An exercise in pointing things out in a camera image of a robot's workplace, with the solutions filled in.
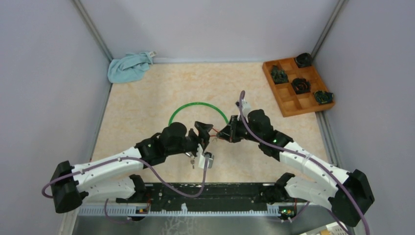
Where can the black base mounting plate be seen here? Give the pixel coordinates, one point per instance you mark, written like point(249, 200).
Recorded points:
point(216, 197)

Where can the green cable lock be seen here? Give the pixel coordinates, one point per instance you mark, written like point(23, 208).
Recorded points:
point(197, 104)

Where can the dark green flower left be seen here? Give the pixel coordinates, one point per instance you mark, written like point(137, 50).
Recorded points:
point(278, 75)

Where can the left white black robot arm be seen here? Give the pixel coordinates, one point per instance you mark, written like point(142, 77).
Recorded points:
point(114, 177)

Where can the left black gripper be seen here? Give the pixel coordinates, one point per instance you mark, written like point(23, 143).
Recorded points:
point(204, 129)

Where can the dark flower top corner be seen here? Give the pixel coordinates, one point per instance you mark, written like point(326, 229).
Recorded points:
point(303, 60)

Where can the light blue cloth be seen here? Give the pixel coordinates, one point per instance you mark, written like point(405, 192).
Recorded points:
point(130, 68)

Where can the dark green flower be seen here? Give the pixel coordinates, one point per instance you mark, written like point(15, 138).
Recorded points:
point(278, 75)
point(323, 97)

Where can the aluminium frame rail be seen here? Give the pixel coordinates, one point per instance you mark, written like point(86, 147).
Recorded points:
point(135, 210)

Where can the silver key pair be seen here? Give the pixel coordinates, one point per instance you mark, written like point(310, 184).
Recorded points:
point(192, 159)

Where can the white plastic basket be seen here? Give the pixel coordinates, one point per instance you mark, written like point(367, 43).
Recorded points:
point(326, 230)

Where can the dark green flower right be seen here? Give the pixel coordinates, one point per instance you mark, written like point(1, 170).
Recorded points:
point(323, 97)

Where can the dark orange flower centre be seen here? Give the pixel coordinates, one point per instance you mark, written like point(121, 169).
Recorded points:
point(301, 86)

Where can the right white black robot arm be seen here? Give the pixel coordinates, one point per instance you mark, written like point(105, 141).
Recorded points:
point(346, 194)

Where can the orange wooden compartment tray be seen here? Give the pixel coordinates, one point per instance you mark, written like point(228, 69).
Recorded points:
point(292, 104)

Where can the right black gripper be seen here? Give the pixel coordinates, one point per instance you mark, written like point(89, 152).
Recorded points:
point(229, 133)

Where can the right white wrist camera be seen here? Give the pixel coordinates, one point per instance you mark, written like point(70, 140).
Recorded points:
point(244, 106)

